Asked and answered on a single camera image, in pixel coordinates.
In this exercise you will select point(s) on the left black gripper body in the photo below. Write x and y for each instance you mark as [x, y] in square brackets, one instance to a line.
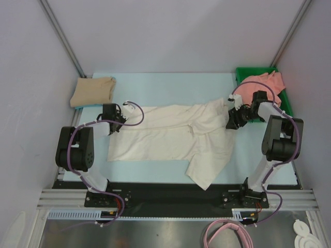
[119, 118]

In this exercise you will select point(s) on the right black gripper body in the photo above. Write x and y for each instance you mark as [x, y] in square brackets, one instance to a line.
[233, 118]

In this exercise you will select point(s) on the cream white t shirt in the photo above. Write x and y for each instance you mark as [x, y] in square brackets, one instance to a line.
[178, 132]

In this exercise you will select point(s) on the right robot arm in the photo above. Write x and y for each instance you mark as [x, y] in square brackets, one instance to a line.
[282, 139]

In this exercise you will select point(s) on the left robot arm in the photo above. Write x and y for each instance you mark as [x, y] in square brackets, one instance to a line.
[75, 150]

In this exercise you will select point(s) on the folded tan t shirt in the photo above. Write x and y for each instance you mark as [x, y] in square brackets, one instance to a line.
[91, 90]

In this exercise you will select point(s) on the green plastic bin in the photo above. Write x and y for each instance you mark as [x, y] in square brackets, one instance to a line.
[269, 76]

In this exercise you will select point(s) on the white round plastic parts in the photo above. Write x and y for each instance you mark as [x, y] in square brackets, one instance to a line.
[304, 239]

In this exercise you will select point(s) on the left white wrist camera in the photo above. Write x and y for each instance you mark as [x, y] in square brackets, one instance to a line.
[127, 109]

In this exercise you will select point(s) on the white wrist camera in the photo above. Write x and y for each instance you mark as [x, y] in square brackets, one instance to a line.
[127, 109]
[236, 100]

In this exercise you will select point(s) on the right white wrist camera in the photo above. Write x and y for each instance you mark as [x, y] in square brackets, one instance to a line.
[236, 100]

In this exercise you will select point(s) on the right aluminium corner post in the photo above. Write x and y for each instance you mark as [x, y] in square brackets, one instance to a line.
[299, 17]

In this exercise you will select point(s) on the aluminium corner post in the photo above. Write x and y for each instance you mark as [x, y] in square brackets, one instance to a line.
[50, 15]
[299, 17]

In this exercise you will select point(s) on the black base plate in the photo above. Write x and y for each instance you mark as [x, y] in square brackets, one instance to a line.
[169, 200]

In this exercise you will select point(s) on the aluminium frame rail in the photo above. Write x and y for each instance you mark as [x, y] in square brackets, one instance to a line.
[296, 200]

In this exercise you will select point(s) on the slotted cable duct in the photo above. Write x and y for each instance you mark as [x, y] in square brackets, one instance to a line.
[82, 214]

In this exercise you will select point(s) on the left aluminium corner post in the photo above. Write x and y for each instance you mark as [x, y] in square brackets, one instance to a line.
[50, 15]

